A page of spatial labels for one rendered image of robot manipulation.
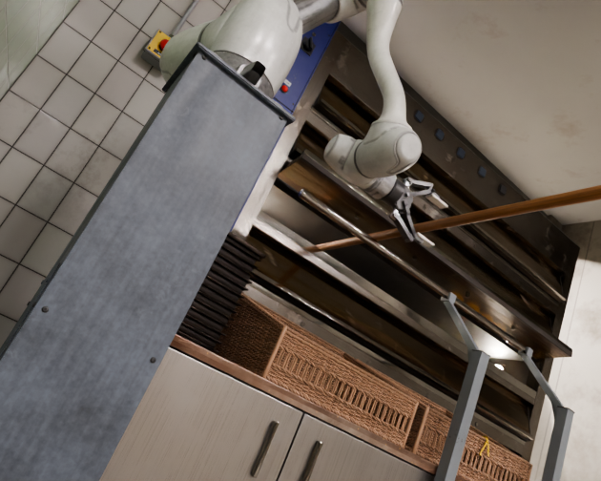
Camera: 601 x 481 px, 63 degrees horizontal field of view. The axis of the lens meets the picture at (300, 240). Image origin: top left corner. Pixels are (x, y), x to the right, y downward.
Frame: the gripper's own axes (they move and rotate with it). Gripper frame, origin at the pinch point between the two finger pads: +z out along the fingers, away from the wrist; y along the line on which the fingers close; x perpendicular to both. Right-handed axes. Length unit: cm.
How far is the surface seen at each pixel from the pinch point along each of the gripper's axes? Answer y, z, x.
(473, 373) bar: 31.4, 37.7, -5.8
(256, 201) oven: -1, -34, -64
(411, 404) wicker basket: 47, 27, -16
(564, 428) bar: 31, 86, -6
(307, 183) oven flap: -18, -20, -60
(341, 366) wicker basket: 48, -3, -15
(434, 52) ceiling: -261, 82, -188
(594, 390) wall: -72, 358, -169
